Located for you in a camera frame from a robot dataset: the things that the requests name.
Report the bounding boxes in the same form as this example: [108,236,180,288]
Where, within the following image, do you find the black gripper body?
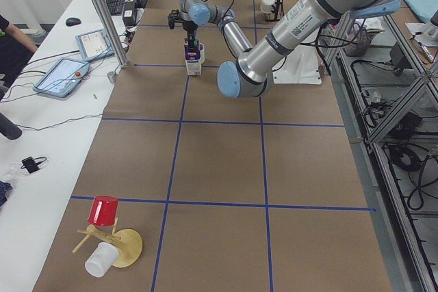
[184,21,197,40]

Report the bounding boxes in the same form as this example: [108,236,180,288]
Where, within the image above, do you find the white mug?
[260,0,276,14]
[198,43,205,64]

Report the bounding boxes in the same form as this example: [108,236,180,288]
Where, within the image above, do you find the blue white milk carton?
[184,38,202,76]

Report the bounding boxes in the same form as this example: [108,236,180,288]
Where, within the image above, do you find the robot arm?
[179,0,401,98]

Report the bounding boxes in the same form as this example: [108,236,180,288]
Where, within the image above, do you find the red plastic cup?
[87,196,118,226]

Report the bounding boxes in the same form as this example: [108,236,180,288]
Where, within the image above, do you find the wooden cup tree stand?
[72,217,143,268]

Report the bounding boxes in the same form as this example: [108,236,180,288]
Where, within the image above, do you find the white plastic cup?
[84,242,119,278]

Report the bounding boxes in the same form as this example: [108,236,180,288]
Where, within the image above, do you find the black power box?
[122,1,143,27]

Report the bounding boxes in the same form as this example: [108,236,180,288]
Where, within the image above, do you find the white mug in rack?
[260,0,276,14]

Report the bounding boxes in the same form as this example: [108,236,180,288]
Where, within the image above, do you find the far teach pendant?
[75,29,114,62]

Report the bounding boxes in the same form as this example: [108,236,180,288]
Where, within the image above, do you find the teach pendant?
[33,57,90,98]
[75,29,114,62]

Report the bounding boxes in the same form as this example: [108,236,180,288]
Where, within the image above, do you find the black computer mouse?
[65,17,81,27]

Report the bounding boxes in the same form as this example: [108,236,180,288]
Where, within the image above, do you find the near teach pendant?
[33,57,90,98]

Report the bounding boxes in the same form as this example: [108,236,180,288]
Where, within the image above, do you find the person at table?
[1,16,38,88]

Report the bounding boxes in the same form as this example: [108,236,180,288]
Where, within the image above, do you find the black adapter on table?
[21,157,47,174]

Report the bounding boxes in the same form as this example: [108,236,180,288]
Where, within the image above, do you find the black wire mug rack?
[263,0,284,22]

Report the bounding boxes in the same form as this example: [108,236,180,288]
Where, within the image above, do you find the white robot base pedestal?
[272,45,322,85]

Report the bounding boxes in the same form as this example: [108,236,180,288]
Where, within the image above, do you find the aluminium frame post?
[91,0,128,68]

